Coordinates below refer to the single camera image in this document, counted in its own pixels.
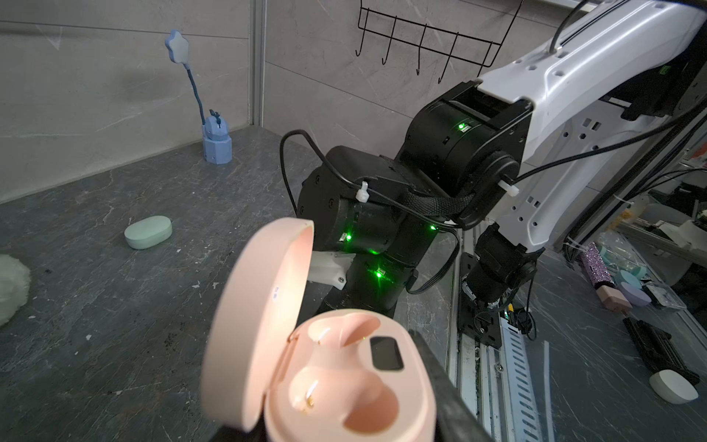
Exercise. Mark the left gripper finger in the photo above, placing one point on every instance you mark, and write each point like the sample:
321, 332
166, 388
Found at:
454, 420

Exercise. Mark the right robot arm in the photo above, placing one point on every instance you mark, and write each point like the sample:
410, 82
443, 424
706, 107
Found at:
537, 130

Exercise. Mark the mint green charging case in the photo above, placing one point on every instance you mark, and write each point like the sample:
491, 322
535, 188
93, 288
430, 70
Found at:
148, 232

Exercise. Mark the white plush dog brown shirt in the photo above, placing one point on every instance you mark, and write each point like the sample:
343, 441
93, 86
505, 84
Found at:
15, 284

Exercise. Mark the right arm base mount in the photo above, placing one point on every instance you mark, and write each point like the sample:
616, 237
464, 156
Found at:
483, 322

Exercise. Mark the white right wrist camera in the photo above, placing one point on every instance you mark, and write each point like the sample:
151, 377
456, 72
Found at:
330, 268

